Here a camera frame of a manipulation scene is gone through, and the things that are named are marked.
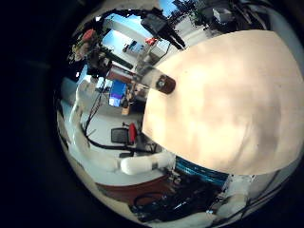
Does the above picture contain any black cable clutter at base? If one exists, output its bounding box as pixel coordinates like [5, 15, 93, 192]
[128, 179, 224, 223]

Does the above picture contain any brown rectangular box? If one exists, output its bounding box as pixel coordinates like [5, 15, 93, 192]
[105, 66, 139, 85]

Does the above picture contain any small red object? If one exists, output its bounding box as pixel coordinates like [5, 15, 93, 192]
[144, 36, 159, 47]

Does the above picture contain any blue lit panel under table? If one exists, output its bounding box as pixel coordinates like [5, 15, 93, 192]
[174, 155, 230, 188]

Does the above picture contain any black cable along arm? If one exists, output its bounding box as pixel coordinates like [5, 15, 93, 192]
[81, 85, 156, 155]

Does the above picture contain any black camera on tripod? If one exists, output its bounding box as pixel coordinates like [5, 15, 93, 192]
[140, 12, 187, 51]

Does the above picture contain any red office chair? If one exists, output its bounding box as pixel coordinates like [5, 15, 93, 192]
[127, 122, 140, 145]

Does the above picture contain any black office chair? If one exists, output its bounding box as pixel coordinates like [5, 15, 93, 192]
[110, 126, 130, 144]

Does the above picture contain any blue lit screen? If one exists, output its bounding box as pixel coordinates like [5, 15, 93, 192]
[107, 79, 128, 108]

